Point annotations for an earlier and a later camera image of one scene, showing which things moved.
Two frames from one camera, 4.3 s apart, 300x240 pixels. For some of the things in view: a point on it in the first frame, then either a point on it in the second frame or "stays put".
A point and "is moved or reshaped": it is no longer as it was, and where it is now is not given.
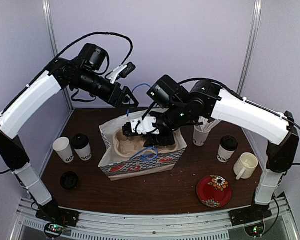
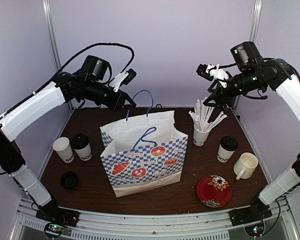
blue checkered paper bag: [123, 156] is moved or reshaped
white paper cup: [223, 155] stays put
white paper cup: [62, 145] stays put
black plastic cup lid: [79, 141] stays put
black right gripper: [152, 140] to [220, 93]
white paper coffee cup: [84, 154] stays put
